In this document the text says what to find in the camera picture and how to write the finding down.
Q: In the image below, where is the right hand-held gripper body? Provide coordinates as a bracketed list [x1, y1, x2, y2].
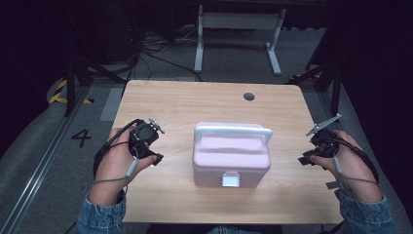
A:
[305, 113, 343, 160]

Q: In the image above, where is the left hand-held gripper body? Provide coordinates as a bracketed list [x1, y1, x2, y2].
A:
[129, 117, 166, 160]

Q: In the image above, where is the pink box with white handle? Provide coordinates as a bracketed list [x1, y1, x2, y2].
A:
[192, 121, 274, 189]

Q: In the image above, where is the person's right hand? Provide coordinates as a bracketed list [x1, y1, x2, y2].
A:
[310, 129, 384, 204]

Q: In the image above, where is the person's left hand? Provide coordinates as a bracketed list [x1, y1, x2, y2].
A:
[88, 126, 160, 207]

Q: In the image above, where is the black tripod stand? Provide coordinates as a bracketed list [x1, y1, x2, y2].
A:
[287, 38, 346, 117]
[61, 0, 127, 118]

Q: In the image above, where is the yellow and black floor tape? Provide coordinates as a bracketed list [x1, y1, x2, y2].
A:
[48, 79, 95, 105]

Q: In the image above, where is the grey cable of right gripper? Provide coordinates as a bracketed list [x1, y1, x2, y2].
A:
[332, 155, 382, 189]

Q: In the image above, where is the grey cable of gripper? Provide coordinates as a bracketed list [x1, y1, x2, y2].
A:
[92, 155, 140, 187]
[332, 155, 382, 189]

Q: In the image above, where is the grey cable of left gripper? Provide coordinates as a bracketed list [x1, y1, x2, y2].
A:
[92, 155, 140, 187]

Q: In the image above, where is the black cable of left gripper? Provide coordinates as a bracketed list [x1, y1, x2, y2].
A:
[93, 118, 144, 180]

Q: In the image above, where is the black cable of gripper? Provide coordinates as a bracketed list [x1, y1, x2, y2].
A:
[325, 137, 381, 184]
[93, 118, 144, 180]

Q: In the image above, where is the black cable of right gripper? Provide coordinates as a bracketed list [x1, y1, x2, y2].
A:
[325, 137, 381, 184]

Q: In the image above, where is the bundle of black floor cables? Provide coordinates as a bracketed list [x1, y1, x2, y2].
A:
[128, 19, 204, 83]

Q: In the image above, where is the metal floor rail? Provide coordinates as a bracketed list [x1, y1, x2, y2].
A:
[0, 85, 93, 234]

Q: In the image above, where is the white metal desk frame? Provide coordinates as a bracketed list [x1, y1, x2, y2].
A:
[193, 4, 288, 77]

